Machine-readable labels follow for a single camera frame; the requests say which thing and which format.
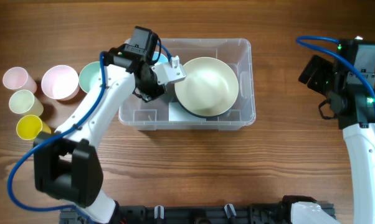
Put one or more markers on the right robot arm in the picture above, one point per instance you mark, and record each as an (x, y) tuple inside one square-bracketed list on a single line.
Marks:
[(348, 87)]

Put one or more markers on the light blue plastic bowl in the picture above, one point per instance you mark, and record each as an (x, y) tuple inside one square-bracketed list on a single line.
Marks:
[(160, 58)]

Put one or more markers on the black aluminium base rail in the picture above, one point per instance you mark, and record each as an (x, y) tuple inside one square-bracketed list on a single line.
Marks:
[(253, 214)]

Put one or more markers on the mint green plastic bowl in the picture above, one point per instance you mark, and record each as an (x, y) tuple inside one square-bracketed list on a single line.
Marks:
[(89, 75)]

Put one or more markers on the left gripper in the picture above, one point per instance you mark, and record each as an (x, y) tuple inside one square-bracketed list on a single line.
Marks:
[(148, 94)]

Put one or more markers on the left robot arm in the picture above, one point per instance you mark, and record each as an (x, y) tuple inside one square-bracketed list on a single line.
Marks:
[(66, 165)]

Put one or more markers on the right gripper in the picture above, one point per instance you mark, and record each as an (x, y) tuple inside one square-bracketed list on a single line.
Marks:
[(324, 67)]

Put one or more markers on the dark blue plate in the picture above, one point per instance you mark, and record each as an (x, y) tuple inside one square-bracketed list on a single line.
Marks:
[(201, 116)]

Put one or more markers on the cream plastic plate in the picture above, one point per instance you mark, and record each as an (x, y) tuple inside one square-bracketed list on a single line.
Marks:
[(210, 87)]

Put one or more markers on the yellow plastic cup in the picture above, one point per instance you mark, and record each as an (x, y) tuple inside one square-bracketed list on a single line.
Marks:
[(30, 126)]

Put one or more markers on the pale green plastic cup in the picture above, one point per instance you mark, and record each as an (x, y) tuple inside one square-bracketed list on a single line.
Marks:
[(24, 102)]

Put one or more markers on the pink plastic cup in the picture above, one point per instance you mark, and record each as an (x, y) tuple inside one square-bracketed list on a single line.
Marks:
[(17, 78)]

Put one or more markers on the pink plastic bowl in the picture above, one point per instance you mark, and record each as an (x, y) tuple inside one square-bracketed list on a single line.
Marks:
[(60, 82)]

